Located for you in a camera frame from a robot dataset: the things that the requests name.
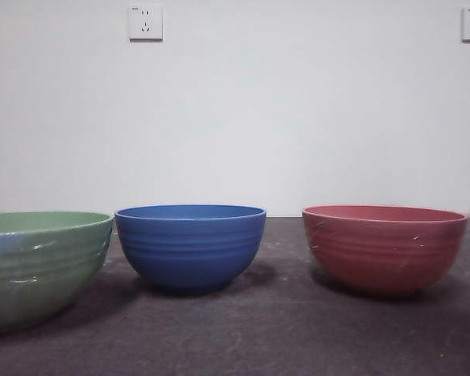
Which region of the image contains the red ribbed bowl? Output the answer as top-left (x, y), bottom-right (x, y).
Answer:
top-left (302, 204), bottom-right (468, 297)

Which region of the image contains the green ribbed bowl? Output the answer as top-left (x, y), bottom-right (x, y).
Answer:
top-left (0, 211), bottom-right (114, 334)

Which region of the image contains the blue ribbed bowl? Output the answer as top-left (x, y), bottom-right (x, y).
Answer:
top-left (114, 204), bottom-right (268, 295)

